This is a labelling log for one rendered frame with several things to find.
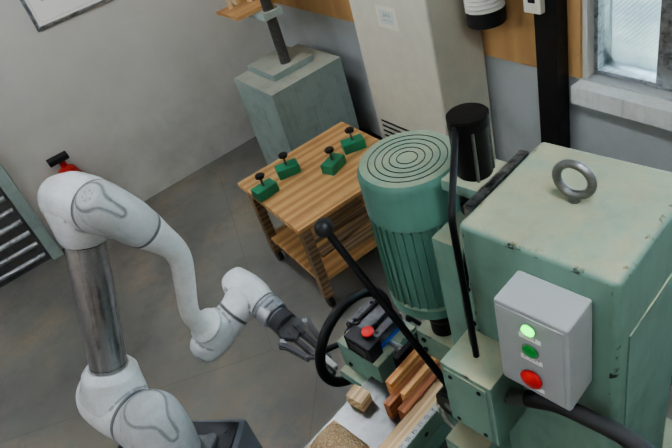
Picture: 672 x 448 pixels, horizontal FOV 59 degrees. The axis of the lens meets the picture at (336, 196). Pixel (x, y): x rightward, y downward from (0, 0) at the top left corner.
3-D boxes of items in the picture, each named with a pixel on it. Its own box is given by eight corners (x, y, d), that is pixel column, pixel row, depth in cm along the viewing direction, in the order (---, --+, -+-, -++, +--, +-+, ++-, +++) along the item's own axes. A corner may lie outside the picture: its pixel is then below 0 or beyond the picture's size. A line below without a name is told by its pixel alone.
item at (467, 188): (475, 186, 97) (462, 95, 88) (519, 200, 92) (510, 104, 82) (446, 214, 94) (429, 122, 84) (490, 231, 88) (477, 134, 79)
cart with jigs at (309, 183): (363, 198, 346) (336, 102, 309) (431, 240, 304) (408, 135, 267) (269, 261, 323) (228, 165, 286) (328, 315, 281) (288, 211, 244)
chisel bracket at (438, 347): (440, 332, 134) (435, 307, 129) (495, 362, 125) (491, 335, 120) (420, 355, 131) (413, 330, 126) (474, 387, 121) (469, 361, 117)
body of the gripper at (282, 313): (265, 320, 172) (287, 340, 168) (286, 301, 176) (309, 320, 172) (267, 332, 178) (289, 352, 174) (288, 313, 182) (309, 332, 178)
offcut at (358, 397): (364, 412, 133) (360, 404, 131) (348, 403, 136) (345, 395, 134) (373, 400, 135) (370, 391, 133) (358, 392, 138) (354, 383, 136)
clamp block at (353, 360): (382, 325, 155) (375, 302, 150) (423, 349, 146) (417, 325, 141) (343, 365, 148) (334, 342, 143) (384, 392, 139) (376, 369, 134)
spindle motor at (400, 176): (427, 244, 127) (400, 119, 109) (499, 275, 115) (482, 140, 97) (372, 298, 119) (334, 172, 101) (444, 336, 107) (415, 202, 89)
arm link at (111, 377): (115, 459, 161) (70, 425, 173) (164, 423, 173) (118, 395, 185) (62, 190, 134) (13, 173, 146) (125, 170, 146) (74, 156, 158)
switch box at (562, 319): (525, 346, 87) (517, 268, 77) (593, 380, 80) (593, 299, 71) (502, 376, 84) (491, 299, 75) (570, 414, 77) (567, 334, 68)
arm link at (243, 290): (281, 294, 185) (254, 328, 183) (247, 265, 191) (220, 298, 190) (267, 287, 175) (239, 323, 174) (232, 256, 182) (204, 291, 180)
